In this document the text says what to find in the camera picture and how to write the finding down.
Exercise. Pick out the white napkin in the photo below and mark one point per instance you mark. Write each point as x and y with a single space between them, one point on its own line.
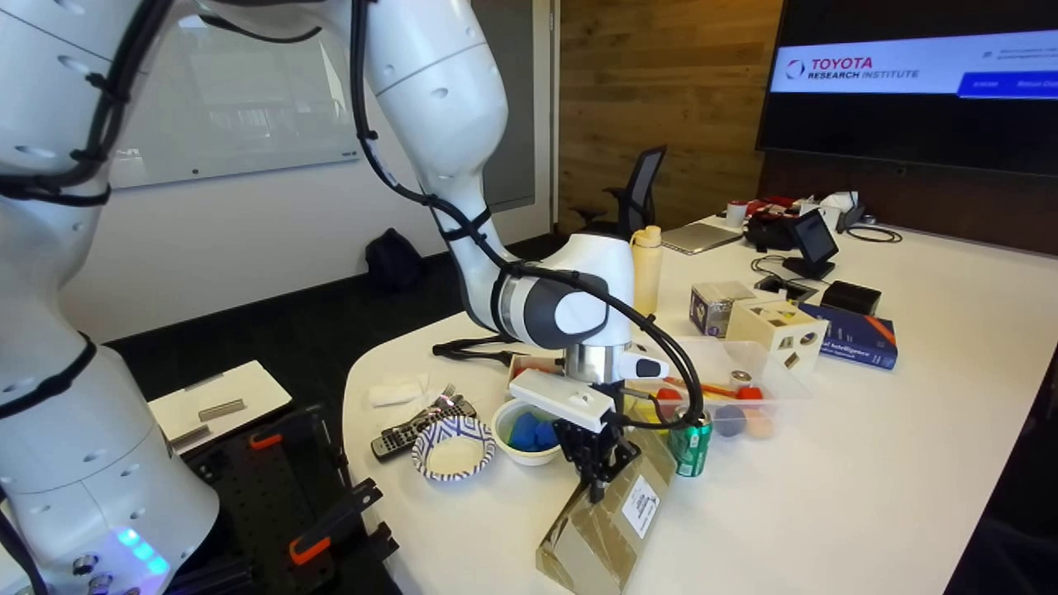
396 394

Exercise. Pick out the black mounting base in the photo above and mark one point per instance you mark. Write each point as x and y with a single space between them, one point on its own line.
261 496

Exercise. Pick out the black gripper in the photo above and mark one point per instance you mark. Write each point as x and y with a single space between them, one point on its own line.
597 449

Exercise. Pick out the black tablet on stand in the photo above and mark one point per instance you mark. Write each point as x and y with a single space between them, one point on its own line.
814 239

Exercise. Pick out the white device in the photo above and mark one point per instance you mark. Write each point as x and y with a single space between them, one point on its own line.
843 209

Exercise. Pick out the white board plate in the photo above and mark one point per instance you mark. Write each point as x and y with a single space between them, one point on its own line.
254 392

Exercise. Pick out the cream shape sorter cube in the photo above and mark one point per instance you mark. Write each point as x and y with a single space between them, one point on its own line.
780 336

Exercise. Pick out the white door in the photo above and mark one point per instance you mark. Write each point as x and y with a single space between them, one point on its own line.
531 109

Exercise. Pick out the brown cardboard box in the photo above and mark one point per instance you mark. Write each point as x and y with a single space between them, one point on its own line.
601 531

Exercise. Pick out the silver laptop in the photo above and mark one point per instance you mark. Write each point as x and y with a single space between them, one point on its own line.
699 237

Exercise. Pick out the clear plastic toy container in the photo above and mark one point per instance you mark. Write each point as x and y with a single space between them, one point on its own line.
733 382

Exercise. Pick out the black bag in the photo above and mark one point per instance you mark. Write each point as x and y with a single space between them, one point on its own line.
773 232

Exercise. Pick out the black mesh office chair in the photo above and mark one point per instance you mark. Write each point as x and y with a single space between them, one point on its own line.
644 186

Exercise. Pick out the metal stapler tool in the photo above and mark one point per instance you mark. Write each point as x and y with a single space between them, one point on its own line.
409 433

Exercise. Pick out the cream plastic bottle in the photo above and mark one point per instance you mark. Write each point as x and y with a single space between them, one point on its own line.
650 266

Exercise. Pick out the blue sponge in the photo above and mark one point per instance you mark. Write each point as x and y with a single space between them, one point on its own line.
531 433

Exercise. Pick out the small black box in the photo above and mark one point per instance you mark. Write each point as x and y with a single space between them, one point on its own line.
852 300

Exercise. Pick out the white bowl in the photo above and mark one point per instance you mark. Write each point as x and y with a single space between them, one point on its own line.
505 441

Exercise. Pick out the wall television screen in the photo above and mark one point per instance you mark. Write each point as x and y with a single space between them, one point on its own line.
915 76

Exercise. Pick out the white mug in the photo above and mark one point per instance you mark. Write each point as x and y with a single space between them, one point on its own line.
736 211

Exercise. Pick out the navy blue flat box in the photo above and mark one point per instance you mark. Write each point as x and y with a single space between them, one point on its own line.
854 336

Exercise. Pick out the blue white patterned plate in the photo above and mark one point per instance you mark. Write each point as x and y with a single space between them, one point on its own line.
451 449

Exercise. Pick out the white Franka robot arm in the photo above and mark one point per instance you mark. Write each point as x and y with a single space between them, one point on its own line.
79 441

